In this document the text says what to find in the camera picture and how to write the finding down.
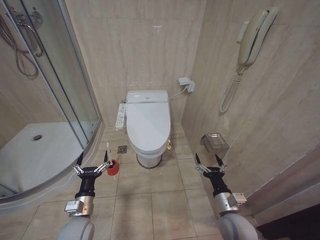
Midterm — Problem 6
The white toilet brush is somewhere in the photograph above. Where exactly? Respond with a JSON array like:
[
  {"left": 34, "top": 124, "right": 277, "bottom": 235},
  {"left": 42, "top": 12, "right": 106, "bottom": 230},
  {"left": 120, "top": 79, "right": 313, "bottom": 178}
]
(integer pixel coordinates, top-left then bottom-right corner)
[{"left": 105, "top": 142, "right": 112, "bottom": 167}]

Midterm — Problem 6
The white wall plate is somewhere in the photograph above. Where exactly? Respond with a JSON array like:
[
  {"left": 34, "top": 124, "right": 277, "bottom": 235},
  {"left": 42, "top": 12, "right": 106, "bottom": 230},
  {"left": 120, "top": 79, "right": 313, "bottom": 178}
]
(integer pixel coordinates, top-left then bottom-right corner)
[{"left": 236, "top": 21, "right": 249, "bottom": 43}]

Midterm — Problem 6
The white wall power outlet box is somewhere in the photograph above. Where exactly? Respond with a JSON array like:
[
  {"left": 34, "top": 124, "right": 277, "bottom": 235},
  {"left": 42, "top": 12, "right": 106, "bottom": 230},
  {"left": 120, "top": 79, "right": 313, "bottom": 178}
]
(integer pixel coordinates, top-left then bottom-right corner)
[{"left": 177, "top": 77, "right": 197, "bottom": 93}]

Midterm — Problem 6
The glass shower enclosure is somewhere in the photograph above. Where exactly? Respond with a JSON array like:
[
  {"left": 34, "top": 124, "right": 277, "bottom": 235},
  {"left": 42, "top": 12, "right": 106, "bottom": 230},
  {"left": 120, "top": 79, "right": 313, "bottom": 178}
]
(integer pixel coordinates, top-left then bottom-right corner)
[{"left": 0, "top": 0, "right": 106, "bottom": 216}]

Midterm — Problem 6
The white toilet power cable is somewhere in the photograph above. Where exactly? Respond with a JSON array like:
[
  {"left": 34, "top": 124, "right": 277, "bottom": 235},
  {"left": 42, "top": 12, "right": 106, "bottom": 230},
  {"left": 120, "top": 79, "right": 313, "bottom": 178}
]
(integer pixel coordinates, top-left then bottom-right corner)
[{"left": 168, "top": 86, "right": 187, "bottom": 102}]

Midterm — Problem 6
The cream wall telephone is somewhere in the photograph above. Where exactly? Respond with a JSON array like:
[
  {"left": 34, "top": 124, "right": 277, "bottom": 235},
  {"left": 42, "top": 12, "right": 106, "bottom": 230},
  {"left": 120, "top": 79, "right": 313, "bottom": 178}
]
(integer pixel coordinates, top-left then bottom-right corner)
[{"left": 237, "top": 6, "right": 279, "bottom": 67}]

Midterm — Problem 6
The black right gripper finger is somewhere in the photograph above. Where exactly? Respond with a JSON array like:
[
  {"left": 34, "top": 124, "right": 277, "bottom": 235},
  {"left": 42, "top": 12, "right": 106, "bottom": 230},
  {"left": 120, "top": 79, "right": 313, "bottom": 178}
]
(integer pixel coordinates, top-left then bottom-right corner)
[
  {"left": 194, "top": 152, "right": 211, "bottom": 174},
  {"left": 215, "top": 153, "right": 227, "bottom": 174}
]

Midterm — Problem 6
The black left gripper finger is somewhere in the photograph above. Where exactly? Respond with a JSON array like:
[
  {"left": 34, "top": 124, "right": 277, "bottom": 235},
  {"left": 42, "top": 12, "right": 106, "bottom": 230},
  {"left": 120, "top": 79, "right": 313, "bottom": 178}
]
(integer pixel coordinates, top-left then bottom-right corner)
[
  {"left": 72, "top": 151, "right": 84, "bottom": 175},
  {"left": 94, "top": 150, "right": 109, "bottom": 174}
]

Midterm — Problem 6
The chrome shower hose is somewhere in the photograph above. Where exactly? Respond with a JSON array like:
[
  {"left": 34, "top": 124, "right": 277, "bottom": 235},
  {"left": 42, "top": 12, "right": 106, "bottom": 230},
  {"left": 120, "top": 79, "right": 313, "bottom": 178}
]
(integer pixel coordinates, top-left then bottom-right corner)
[{"left": 0, "top": 14, "right": 39, "bottom": 77}]

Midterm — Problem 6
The white shower tray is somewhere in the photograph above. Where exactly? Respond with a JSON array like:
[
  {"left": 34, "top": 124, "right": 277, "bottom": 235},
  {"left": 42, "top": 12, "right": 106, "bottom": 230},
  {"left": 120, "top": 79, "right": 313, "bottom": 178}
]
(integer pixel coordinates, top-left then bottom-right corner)
[{"left": 0, "top": 121, "right": 100, "bottom": 193}]

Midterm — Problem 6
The white bidet control panel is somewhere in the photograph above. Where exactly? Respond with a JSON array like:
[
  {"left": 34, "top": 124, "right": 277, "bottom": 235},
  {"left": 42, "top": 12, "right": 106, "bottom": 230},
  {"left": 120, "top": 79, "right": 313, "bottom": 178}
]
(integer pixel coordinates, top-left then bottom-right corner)
[{"left": 114, "top": 103, "right": 128, "bottom": 130}]

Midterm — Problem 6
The white toilet lid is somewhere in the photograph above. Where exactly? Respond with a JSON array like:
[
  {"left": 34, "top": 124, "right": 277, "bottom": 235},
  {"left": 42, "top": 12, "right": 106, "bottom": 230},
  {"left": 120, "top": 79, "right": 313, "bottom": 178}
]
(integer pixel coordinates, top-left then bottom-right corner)
[{"left": 126, "top": 101, "right": 172, "bottom": 152}]

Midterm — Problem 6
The coiled cream telephone cord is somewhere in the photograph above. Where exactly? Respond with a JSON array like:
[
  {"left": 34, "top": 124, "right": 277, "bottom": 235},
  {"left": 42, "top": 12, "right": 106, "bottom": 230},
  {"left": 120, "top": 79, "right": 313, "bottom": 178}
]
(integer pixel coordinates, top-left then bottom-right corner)
[{"left": 219, "top": 65, "right": 246, "bottom": 113}]

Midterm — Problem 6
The red toilet brush holder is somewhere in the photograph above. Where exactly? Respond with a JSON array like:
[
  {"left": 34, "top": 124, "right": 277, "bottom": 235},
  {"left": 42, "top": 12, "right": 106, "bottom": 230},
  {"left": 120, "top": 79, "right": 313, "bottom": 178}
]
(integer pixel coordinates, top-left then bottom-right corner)
[{"left": 106, "top": 159, "right": 120, "bottom": 176}]

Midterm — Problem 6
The steel toilet paper holder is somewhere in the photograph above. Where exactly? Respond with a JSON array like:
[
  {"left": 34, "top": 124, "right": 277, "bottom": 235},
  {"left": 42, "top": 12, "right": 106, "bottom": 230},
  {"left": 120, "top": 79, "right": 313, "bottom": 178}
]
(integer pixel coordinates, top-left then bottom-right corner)
[{"left": 199, "top": 132, "right": 230, "bottom": 156}]

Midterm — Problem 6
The white toilet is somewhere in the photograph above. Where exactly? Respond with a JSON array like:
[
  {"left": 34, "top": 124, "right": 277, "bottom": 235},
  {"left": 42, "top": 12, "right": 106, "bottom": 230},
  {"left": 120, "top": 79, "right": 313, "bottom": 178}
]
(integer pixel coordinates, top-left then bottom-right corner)
[{"left": 124, "top": 89, "right": 172, "bottom": 169}]

